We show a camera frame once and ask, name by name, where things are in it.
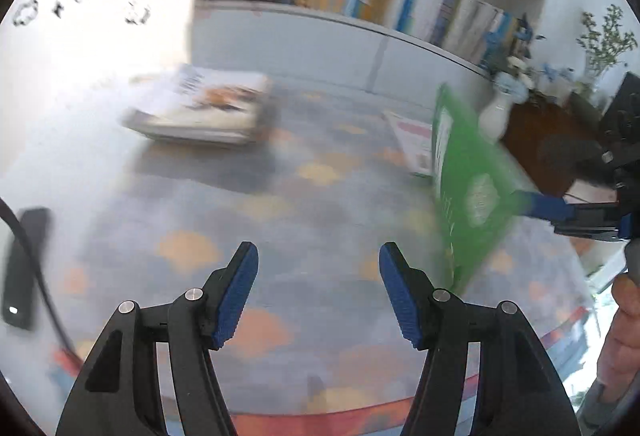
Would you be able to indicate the stack of books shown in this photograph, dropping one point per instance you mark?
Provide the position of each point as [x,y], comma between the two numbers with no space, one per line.
[200,135]

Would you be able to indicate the person's right forearm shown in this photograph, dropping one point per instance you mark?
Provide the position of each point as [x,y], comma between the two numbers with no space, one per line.
[620,341]

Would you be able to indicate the white book with pink label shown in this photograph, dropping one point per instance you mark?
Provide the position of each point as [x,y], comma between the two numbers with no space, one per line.
[415,136]

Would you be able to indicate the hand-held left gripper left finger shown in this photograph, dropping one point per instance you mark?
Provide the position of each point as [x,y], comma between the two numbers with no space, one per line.
[232,296]

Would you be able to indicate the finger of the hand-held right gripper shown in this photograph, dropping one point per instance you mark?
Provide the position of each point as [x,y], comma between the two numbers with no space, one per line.
[595,231]
[547,206]

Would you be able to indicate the black phone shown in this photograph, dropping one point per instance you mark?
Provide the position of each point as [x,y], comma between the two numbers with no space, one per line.
[25,266]

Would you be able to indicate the brown wooden desk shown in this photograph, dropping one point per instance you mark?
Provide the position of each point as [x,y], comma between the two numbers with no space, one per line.
[525,136]

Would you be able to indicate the green potted plant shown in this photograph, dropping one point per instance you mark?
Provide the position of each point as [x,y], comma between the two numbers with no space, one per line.
[605,41]

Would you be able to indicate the white vase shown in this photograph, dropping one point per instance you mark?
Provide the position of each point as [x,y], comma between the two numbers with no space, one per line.
[495,116]

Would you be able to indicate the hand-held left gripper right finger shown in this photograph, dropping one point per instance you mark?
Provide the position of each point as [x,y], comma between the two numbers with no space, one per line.
[400,296]

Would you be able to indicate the row of white blue books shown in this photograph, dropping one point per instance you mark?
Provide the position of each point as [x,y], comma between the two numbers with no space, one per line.
[450,11]

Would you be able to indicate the green book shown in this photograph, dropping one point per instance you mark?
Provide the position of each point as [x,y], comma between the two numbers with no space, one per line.
[465,166]

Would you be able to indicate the white and blue flowers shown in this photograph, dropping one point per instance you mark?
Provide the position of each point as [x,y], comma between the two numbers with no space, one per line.
[512,79]

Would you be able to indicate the white bookshelf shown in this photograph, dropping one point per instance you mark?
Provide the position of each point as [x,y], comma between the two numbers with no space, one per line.
[300,46]

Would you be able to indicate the patterned tablecloth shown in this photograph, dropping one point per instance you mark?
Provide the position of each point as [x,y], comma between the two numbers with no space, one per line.
[300,216]

